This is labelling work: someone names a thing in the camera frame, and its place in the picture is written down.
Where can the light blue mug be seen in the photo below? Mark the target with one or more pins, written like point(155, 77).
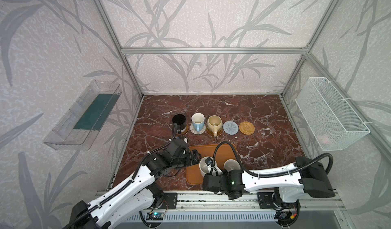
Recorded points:
point(198, 121)

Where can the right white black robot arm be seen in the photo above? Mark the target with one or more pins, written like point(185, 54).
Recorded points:
point(304, 176)

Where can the black mug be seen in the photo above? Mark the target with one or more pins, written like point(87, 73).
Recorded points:
point(180, 120)

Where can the clear plastic wall bin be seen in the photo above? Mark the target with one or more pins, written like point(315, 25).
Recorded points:
point(80, 126)

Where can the white wire mesh basket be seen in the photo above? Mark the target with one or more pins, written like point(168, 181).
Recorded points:
point(326, 111)

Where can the aluminium front rail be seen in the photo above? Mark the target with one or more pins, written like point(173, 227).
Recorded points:
point(197, 201)

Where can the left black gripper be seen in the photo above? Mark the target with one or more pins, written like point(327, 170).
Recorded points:
point(189, 155)

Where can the right controller with wires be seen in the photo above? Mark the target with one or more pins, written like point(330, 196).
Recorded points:
point(285, 216)

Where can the green circuit board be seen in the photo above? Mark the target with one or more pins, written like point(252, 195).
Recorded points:
point(155, 216)

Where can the aluminium cage frame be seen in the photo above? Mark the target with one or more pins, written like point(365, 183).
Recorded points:
point(305, 52)

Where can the white woven round coaster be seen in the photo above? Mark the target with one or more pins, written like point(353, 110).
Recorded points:
point(194, 130)

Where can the brown rectangular tray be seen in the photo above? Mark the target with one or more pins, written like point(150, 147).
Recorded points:
point(193, 175)

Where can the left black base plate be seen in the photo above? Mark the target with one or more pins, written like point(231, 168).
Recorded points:
point(166, 201)

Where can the white lilac-handled mug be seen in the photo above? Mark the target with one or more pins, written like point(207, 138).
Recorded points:
point(231, 165)

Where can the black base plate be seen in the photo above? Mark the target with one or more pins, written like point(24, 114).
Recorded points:
point(166, 201)
point(273, 200)

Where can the tan rattan coaster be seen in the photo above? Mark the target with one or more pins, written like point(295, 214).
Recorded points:
point(247, 128)

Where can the beige mug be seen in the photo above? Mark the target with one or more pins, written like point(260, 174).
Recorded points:
point(214, 121)

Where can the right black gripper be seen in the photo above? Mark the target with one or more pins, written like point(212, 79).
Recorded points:
point(207, 182)

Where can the pink object in basket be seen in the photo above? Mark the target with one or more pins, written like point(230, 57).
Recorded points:
point(324, 139)

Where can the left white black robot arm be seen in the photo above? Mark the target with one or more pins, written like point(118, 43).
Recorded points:
point(137, 192)

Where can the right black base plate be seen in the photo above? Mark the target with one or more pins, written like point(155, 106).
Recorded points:
point(273, 200)

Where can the grey blue woven coaster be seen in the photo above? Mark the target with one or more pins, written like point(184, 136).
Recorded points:
point(230, 128)

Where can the brown wooden coaster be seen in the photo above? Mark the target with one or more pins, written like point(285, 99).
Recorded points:
point(211, 131)
point(184, 131)

